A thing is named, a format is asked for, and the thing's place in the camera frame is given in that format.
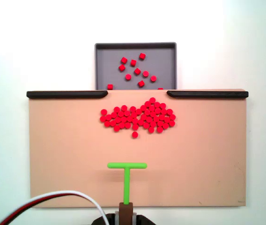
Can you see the green T-shaped pusher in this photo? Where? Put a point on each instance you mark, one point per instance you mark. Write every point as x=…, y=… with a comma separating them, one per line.
x=127, y=182

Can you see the grey container tray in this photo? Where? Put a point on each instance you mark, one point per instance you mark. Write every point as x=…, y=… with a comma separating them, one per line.
x=163, y=61

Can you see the beige rectangular board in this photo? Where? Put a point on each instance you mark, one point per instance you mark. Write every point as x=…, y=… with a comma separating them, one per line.
x=194, y=152

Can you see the brown pusher holder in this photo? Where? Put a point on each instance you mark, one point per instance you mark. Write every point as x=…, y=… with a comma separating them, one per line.
x=126, y=213

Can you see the black edge rail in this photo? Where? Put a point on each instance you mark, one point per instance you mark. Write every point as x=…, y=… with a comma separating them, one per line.
x=208, y=94
x=65, y=94

